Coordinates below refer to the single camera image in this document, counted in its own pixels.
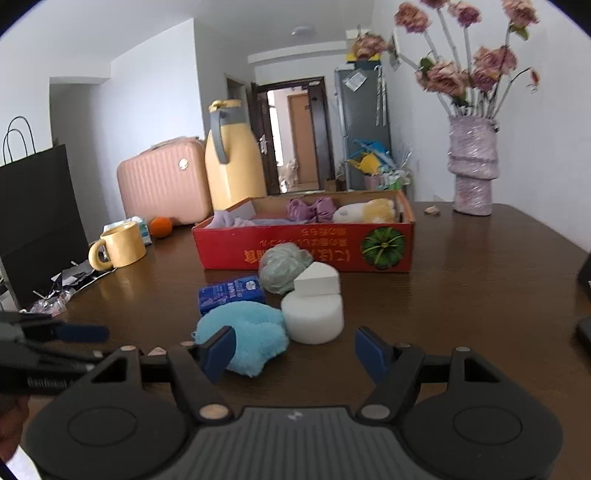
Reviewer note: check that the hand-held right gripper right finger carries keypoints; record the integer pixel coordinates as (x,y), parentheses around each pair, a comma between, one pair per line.
(369,355)

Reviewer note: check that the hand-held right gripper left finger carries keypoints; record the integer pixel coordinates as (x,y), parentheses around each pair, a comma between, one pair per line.
(220,355)

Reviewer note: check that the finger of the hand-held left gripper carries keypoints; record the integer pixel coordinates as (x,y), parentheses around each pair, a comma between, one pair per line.
(83,333)
(60,355)

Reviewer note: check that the light blue plush cushion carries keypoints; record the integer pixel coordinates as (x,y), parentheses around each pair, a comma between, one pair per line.
(258,332)

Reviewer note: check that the blue tissue packet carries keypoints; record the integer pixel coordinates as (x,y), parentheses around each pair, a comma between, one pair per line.
(231,293)

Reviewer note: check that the white round foam block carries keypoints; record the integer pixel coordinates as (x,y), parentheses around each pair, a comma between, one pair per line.
(311,318)

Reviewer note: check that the white foam wedge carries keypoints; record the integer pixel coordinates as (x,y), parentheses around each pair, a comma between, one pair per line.
(321,277)

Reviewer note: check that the green mesh bath sponge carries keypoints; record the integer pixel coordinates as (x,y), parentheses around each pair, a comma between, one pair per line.
(281,267)

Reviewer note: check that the red cardboard box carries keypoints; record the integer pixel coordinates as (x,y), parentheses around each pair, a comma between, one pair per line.
(323,247)

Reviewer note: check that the lavender knit cloth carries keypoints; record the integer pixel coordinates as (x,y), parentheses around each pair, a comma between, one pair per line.
(240,221)

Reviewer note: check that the yellow and white plush toy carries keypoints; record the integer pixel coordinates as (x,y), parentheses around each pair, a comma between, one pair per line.
(378,210)

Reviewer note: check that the purple satin scrunchie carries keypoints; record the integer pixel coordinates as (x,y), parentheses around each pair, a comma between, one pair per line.
(325,207)

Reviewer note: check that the lilac satin cloth bundle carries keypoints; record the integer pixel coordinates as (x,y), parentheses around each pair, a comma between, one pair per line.
(300,210)

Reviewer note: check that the person's left forearm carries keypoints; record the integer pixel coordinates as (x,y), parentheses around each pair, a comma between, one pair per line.
(18,466)

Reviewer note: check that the person's left hand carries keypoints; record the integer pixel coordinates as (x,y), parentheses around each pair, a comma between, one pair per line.
(11,424)

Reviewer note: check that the crumpled wrappers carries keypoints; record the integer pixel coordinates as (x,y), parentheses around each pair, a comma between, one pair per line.
(69,281)

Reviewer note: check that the small beige packet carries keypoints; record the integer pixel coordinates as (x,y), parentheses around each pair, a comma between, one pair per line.
(157,350)

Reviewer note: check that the yellow mug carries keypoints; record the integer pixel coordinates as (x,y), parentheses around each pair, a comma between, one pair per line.
(122,244)

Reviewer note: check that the black paper bag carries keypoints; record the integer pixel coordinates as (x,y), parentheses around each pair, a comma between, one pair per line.
(37,221)

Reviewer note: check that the orange fruit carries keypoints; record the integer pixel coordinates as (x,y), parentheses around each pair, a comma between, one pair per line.
(161,227)

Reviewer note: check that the small beige shell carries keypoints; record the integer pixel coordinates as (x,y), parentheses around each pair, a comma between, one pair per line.
(431,210)

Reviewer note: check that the pink suitcase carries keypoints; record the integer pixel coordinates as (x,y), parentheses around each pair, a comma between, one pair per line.
(161,184)

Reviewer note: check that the yellow thermos jug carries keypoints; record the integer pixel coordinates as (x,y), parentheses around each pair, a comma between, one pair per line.
(235,170)

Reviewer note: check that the pile of colourful bags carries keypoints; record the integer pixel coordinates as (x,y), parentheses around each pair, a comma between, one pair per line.
(369,164)

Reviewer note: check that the purple textured vase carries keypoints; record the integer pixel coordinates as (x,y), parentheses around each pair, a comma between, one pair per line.
(473,175)

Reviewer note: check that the black phone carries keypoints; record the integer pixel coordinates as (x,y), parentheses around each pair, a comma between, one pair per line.
(584,334)

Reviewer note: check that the dark brown door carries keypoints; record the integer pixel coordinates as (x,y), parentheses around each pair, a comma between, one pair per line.
(261,138)

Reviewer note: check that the black and orange box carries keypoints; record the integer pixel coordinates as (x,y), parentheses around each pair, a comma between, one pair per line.
(585,277)

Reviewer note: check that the light wooden door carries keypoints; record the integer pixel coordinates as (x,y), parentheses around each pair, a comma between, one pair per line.
(302,134)

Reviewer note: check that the dried pink rose bouquet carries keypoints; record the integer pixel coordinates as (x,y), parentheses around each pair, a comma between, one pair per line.
(443,76)

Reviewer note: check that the white ceiling light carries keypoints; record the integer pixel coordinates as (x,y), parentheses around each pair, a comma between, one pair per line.
(304,31)

